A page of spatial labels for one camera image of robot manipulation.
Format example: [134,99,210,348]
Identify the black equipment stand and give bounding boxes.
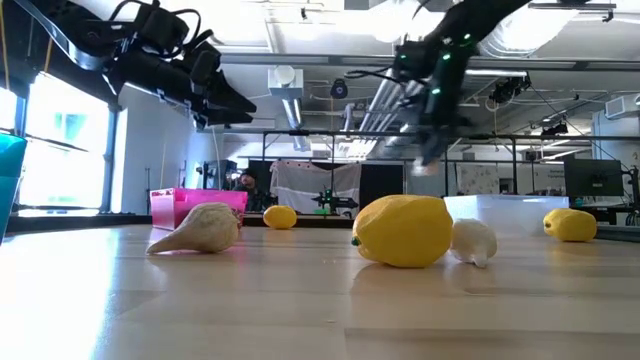
[197,159,239,192]

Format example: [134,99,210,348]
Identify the silver ceiling ducts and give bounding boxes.
[349,29,431,161]

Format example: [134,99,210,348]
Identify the white hanging cloth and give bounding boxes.
[268,159,362,215]

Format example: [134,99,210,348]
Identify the white wall vent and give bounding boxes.
[604,94,626,120]

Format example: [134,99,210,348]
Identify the black metal rack frame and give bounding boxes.
[196,127,640,199]

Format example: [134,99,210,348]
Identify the person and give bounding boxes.
[232,168,275,213]

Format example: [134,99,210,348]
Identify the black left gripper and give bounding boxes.
[104,42,258,129]

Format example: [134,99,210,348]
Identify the clear plastic basket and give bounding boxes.
[443,194,570,237]

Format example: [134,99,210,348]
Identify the large bright window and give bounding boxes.
[0,74,119,211]

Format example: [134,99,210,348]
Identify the white ceiling air unit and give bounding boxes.
[267,64,305,100]

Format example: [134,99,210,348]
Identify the black curtain panel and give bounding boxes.
[359,163,405,207]

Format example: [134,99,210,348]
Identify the teal plastic basket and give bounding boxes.
[0,132,29,246]

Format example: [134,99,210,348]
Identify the white garlic bulb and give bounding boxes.
[449,218,499,270]
[145,201,242,255]

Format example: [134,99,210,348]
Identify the yellow lemon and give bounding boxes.
[262,204,299,231]
[542,207,599,244]
[351,194,455,270]

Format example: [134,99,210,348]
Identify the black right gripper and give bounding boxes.
[418,47,474,169]

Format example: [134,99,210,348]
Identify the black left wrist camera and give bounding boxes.
[188,43,222,87]

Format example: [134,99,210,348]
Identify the black computer monitor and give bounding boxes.
[563,158,625,199]

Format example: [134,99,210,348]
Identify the black ceiling camera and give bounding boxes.
[329,78,350,100]

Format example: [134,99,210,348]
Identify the pink plastic basket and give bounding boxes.
[149,187,249,232]

